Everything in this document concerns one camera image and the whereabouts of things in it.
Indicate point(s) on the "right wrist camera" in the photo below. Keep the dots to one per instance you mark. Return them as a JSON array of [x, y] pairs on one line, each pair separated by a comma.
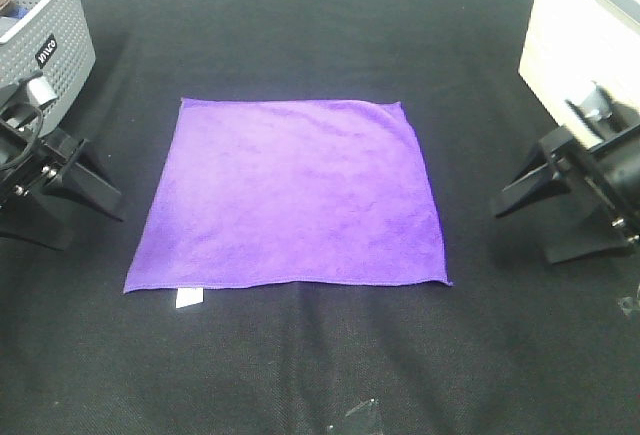
[[602, 115]]

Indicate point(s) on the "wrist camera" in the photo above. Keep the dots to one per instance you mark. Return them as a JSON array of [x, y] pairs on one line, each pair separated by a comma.
[[39, 92], [602, 115]]

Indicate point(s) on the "clothes inside basket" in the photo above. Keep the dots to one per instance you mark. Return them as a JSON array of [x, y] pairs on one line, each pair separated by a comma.
[[11, 13]]

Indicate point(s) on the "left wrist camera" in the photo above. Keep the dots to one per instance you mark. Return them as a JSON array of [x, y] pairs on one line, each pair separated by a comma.
[[39, 92]]

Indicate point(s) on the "clear tape strip front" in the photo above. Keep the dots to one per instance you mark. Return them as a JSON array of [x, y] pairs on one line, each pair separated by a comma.
[[363, 419]]

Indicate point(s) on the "white storage box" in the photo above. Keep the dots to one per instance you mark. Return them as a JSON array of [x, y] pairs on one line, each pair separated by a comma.
[[570, 43]]

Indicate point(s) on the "purple microfiber towel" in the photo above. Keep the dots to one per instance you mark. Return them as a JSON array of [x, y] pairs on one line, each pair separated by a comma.
[[257, 193]]

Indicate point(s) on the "black cloth table cover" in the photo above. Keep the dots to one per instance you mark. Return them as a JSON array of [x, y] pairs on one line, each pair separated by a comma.
[[514, 346]]

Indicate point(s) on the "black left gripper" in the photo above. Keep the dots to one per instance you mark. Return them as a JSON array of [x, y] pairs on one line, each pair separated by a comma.
[[61, 166]]

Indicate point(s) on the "grey perforated laundry basket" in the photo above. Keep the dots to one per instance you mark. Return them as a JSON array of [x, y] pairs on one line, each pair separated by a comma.
[[51, 37]]

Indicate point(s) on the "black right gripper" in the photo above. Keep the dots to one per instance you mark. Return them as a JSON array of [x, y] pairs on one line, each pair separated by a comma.
[[610, 170]]

